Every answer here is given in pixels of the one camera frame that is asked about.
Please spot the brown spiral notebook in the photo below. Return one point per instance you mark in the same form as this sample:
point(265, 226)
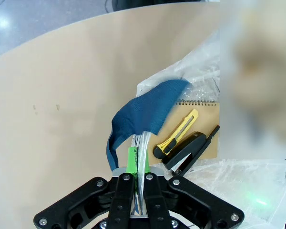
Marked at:
point(205, 117)

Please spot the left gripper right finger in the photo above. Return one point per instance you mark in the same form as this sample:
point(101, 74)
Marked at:
point(157, 198)

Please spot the black stapler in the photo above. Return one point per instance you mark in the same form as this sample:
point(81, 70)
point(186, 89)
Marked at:
point(186, 149)

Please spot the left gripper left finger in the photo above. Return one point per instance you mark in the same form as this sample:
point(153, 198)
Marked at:
point(124, 198)

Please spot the yellow utility knife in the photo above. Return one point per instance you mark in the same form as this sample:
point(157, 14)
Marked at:
point(181, 130)

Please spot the black pen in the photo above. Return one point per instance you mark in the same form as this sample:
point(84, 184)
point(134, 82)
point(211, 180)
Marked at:
point(213, 133)

